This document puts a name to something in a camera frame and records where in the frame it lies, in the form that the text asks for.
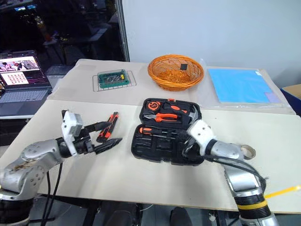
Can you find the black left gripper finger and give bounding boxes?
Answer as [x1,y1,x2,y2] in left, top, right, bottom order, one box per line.
[84,121,111,133]
[93,137,123,155]

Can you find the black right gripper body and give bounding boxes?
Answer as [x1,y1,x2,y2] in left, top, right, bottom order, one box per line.
[182,138,206,165]

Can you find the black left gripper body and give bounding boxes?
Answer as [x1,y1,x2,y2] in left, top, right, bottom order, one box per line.
[71,126,97,156]

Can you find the black plastic tool case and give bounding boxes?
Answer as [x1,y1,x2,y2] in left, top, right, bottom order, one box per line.
[130,97,206,166]

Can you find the orange black utility knife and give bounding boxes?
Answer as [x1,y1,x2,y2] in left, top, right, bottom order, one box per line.
[96,112,120,142]

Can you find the orange black screwdriver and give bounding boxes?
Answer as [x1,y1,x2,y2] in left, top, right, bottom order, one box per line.
[138,126,186,137]

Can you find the orange black claw hammer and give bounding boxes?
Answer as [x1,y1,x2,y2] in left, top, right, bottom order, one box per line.
[163,102,201,123]

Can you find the green bit set box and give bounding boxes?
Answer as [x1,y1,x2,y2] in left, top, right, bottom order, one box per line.
[97,69,130,87]

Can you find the orange black tape measure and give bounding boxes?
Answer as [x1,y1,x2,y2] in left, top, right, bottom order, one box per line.
[145,100,163,112]

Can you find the clear plastic sleeve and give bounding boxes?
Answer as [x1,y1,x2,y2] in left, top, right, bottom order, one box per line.
[198,58,296,110]

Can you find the brown tape roll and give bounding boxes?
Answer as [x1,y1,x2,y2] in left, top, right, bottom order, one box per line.
[239,144,256,160]

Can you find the dark rounded shape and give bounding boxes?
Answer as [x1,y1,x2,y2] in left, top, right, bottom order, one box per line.
[169,206,191,226]

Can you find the orange wicker basket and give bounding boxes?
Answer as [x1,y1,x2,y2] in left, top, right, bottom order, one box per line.
[147,54,205,91]

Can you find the open grey laptop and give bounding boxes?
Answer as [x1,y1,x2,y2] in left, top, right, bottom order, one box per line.
[0,49,53,117]

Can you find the blue paper sheet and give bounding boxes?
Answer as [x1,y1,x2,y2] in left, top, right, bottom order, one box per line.
[207,68,282,104]

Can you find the lilac paper sheet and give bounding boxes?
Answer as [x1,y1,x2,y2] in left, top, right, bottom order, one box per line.
[264,91,282,103]

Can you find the brown cardboard box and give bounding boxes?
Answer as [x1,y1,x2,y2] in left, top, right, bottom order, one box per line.
[280,84,301,116]

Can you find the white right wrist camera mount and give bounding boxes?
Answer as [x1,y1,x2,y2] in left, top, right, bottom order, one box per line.
[187,119,216,155]

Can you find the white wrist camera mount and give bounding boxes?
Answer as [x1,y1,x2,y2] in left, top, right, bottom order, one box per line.
[60,110,85,158]
[187,119,216,155]

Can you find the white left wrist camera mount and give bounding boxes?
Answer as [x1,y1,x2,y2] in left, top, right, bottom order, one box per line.
[60,110,85,158]

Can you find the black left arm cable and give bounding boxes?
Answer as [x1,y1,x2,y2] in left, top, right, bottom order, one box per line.
[35,162,64,226]

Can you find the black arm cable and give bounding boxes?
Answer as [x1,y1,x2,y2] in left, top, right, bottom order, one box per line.
[35,162,64,226]
[202,154,269,196]

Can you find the orange handled pliers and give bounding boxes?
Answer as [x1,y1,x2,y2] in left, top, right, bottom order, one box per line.
[143,112,182,123]

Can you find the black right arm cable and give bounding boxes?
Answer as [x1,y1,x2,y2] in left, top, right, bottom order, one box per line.
[202,154,269,196]

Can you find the black metal table frame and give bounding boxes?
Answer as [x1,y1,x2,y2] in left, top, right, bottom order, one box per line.
[35,194,240,226]

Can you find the yellow strap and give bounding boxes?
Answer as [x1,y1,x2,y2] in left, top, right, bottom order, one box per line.
[265,185,301,199]

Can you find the grey metal window post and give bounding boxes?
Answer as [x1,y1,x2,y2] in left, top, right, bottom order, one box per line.
[114,0,130,63]

